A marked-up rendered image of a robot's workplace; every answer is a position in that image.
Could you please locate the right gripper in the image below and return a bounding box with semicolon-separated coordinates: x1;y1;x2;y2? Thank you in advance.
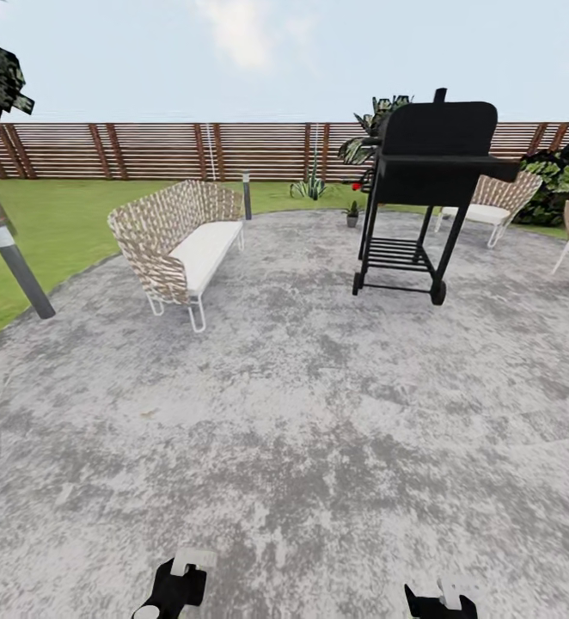
404;584;478;619

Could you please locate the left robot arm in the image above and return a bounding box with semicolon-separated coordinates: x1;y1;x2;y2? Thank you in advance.
131;547;218;619

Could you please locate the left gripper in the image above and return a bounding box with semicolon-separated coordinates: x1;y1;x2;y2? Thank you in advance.
152;561;207;612

